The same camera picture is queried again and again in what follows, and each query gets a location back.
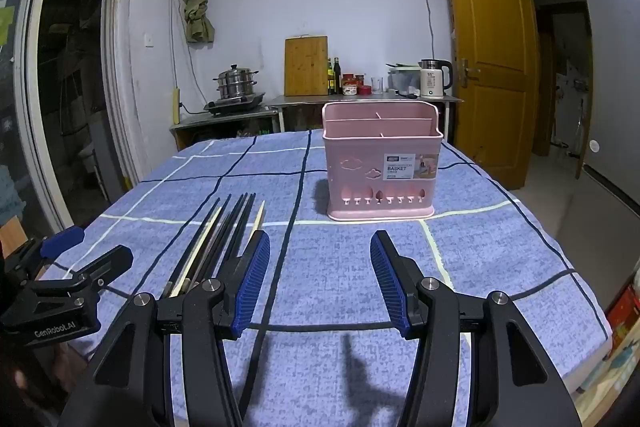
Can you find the red round container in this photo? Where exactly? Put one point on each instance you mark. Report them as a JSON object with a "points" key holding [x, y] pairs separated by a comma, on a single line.
{"points": [[365, 90]]}

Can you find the blue checked tablecloth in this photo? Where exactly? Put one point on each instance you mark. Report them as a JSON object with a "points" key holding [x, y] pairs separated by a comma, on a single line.
{"points": [[350, 257]]}

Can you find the grey refrigerator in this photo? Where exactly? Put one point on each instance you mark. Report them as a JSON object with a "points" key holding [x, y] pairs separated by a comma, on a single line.
{"points": [[612, 82]]}

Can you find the grey plastic container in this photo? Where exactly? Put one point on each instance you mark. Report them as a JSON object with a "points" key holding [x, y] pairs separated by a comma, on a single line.
{"points": [[404, 79]]}

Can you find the yellow power strip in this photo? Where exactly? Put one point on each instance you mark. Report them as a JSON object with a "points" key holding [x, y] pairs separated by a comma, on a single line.
{"points": [[176, 104]]}

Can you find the black induction cooker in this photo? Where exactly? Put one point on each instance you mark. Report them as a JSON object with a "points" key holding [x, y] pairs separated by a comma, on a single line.
{"points": [[235, 105]]}

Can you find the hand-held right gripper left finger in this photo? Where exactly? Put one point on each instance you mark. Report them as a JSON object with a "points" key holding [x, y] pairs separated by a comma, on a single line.
{"points": [[252, 282]]}

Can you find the light bamboo chopstick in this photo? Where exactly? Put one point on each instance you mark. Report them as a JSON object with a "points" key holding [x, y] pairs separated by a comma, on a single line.
{"points": [[259, 217], [200, 247]]}

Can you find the white electric kettle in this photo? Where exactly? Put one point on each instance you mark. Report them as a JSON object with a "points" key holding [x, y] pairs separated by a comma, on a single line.
{"points": [[432, 82]]}

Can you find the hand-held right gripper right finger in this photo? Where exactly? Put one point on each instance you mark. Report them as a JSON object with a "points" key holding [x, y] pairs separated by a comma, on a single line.
{"points": [[387, 282]]}

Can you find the wooden cutting board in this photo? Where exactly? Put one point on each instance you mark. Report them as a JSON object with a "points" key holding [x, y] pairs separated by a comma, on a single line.
{"points": [[306, 67]]}

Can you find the clear drinking glass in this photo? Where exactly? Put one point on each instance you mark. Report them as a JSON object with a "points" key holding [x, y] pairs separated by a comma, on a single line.
{"points": [[377, 86]]}

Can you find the steel shelf table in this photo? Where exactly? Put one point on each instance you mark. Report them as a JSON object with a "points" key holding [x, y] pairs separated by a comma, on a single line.
{"points": [[300, 100]]}

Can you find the low steel table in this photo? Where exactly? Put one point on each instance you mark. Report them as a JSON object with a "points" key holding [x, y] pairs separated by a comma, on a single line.
{"points": [[220, 119]]}

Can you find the steel steamer pot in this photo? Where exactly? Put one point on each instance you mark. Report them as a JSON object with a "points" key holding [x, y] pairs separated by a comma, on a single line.
{"points": [[235, 82]]}

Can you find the pink plastic utensil basket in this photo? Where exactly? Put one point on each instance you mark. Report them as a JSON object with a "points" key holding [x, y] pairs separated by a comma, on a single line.
{"points": [[360, 147]]}

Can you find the dark oil bottle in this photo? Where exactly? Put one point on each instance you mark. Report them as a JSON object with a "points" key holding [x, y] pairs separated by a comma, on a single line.
{"points": [[338, 77], [330, 79]]}

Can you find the colourful cardboard box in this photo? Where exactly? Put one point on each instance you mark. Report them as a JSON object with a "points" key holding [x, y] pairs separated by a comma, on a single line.
{"points": [[625, 312]]}

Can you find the yellow wooden door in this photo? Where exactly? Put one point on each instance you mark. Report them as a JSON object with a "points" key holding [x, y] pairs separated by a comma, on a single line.
{"points": [[490, 57]]}

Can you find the white wall switch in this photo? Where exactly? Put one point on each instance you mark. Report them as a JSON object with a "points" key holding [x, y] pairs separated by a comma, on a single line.
{"points": [[149, 39]]}

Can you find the row of black chopsticks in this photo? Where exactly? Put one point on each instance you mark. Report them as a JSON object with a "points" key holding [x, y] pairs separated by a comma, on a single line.
{"points": [[231, 227]]}

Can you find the white door frame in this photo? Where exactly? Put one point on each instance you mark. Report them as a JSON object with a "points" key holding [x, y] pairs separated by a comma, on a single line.
{"points": [[117, 57]]}

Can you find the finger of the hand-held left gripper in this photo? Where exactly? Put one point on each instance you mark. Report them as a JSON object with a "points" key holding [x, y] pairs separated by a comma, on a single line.
{"points": [[62, 241], [107, 261]]}

